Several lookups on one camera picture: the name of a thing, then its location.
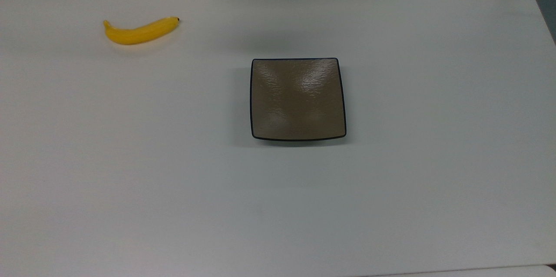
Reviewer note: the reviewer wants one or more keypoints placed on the yellow banana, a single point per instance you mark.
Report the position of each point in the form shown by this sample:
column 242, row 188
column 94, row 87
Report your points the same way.
column 139, row 34

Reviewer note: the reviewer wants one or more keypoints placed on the square brown ceramic plate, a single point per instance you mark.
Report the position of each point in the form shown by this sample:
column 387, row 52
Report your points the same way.
column 298, row 100

